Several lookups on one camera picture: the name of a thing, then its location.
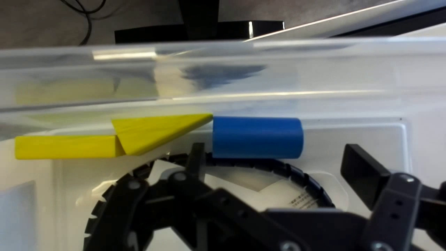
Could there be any blue cylinder block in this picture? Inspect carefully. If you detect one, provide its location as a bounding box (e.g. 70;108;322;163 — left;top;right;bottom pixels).
211;116;305;161

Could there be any yellow wedge block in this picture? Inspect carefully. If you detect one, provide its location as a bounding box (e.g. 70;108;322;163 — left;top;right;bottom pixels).
110;112;215;158

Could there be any clear plastic lunchbox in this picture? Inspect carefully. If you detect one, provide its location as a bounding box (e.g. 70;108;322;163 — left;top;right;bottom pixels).
0;34;446;251

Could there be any black under-counter frame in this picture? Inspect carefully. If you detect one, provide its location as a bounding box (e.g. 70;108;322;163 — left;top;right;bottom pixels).
333;4;446;39

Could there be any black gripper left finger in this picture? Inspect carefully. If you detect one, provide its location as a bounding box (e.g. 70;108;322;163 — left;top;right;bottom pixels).
82;141;298;251

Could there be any yellow rectangular block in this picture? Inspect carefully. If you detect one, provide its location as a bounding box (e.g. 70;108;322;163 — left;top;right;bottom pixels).
13;133;125;161

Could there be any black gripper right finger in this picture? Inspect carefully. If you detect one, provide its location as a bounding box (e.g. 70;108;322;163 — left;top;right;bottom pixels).
340;142;446;251

